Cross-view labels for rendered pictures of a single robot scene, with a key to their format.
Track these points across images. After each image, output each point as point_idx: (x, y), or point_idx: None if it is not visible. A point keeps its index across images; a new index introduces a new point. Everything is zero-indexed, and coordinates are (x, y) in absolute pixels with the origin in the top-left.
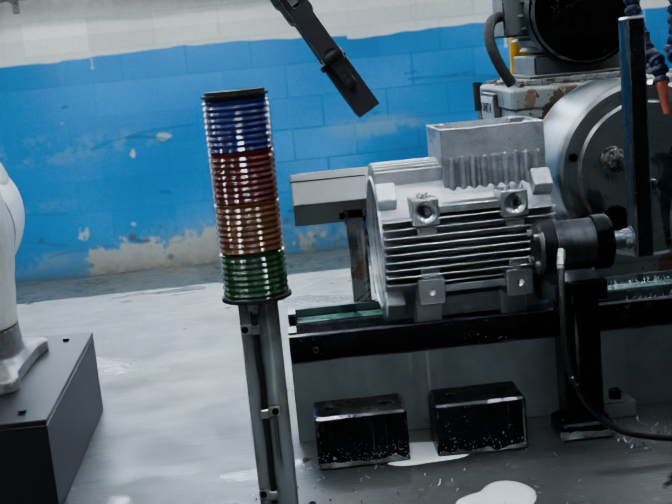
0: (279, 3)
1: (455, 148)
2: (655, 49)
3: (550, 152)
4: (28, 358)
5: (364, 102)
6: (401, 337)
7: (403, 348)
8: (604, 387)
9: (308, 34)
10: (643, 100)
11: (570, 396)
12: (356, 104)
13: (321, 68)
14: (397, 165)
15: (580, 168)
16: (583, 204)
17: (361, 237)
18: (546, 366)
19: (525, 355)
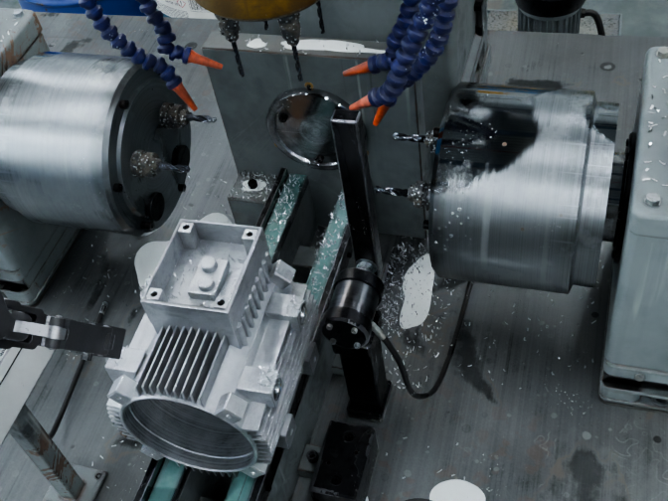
0: (10, 341)
1: (238, 313)
2: (152, 55)
3: (71, 189)
4: None
5: (117, 342)
6: (268, 478)
7: (270, 483)
8: (332, 356)
9: (86, 347)
10: (369, 173)
11: (379, 395)
12: (113, 351)
13: (90, 359)
14: (193, 368)
15: (124, 191)
16: (134, 215)
17: (31, 418)
18: (315, 384)
19: (308, 392)
